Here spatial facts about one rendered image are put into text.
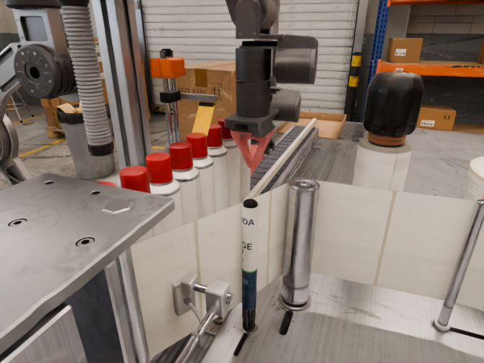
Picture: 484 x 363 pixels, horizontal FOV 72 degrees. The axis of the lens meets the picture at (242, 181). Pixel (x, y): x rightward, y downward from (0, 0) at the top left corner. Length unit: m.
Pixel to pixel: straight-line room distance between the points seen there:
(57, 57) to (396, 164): 0.88
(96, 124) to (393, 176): 0.46
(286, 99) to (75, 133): 2.56
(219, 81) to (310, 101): 3.78
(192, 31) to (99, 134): 4.75
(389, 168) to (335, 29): 4.25
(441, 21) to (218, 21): 2.80
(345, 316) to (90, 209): 0.39
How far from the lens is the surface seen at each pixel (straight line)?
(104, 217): 0.20
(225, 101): 1.15
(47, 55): 1.06
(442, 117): 4.35
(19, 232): 0.20
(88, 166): 3.26
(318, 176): 1.04
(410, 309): 0.55
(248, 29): 0.52
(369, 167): 0.58
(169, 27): 5.37
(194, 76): 1.20
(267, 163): 0.98
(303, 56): 0.52
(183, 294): 0.35
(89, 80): 0.48
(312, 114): 1.72
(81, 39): 0.48
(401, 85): 0.55
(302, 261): 0.45
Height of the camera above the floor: 1.24
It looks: 25 degrees down
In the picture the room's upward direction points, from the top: straight up
